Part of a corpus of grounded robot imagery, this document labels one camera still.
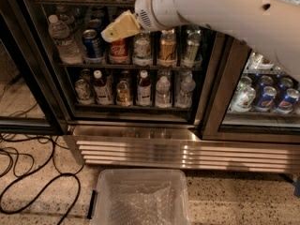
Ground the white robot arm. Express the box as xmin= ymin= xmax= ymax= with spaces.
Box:
xmin=101 ymin=0 xmax=300 ymax=81

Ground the white green soda can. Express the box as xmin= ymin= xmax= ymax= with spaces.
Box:
xmin=132 ymin=32 xmax=152 ymax=67

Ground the red Coca-Cola can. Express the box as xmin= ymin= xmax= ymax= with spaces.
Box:
xmin=109 ymin=38 xmax=129 ymax=64

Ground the blue pepsi can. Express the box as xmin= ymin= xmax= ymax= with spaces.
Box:
xmin=82 ymin=29 xmax=104 ymax=64
xmin=254 ymin=86 xmax=277 ymax=112
xmin=275 ymin=88 xmax=300 ymax=114

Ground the gold orange soda can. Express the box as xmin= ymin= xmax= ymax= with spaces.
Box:
xmin=157 ymin=29 xmax=177 ymax=68

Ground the green silver soda can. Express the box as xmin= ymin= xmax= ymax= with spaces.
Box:
xmin=182 ymin=32 xmax=202 ymax=68

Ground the gold can bottom shelf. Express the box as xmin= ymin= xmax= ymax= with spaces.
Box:
xmin=116 ymin=81 xmax=133 ymax=106

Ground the green can bottom shelf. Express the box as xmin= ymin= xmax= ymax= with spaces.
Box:
xmin=75 ymin=79 xmax=95 ymax=105

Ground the open glass fridge door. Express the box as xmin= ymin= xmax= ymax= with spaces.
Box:
xmin=0 ymin=0 xmax=68 ymax=135

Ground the stainless fridge vent grille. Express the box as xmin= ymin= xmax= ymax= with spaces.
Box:
xmin=64 ymin=135 xmax=300 ymax=173

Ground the white green can right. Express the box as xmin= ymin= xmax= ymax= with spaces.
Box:
xmin=231 ymin=76 xmax=256 ymax=113

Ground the blue Pepsi can far right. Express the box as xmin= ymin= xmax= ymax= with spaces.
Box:
xmin=275 ymin=88 xmax=300 ymax=114

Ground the clear water bottle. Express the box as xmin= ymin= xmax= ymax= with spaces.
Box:
xmin=49 ymin=15 xmax=83 ymax=64

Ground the brown tea bottle right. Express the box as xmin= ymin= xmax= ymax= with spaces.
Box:
xmin=136 ymin=69 xmax=151 ymax=106

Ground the brown tea bottle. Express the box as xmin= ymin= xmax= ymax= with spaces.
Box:
xmin=93 ymin=70 xmax=113 ymax=105
xmin=136 ymin=69 xmax=151 ymax=106

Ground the small water bottle left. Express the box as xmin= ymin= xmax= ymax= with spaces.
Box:
xmin=156 ymin=76 xmax=172 ymax=108

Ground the small water bottle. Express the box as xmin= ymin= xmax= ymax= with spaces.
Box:
xmin=175 ymin=76 xmax=196 ymax=108
xmin=156 ymin=76 xmax=172 ymax=108

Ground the brown tea bottle left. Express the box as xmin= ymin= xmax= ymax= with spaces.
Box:
xmin=93 ymin=70 xmax=113 ymax=105

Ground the small water bottle right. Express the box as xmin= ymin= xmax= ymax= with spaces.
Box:
xmin=175 ymin=76 xmax=196 ymax=108

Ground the clear plastic storage bin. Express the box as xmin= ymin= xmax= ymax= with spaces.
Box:
xmin=88 ymin=169 xmax=191 ymax=225

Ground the black floor cable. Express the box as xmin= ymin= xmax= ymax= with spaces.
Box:
xmin=0 ymin=133 xmax=85 ymax=225

